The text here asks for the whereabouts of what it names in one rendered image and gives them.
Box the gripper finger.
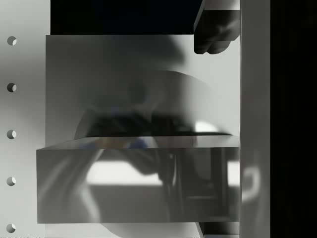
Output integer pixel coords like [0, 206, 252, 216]
[197, 221, 240, 238]
[193, 0, 240, 56]

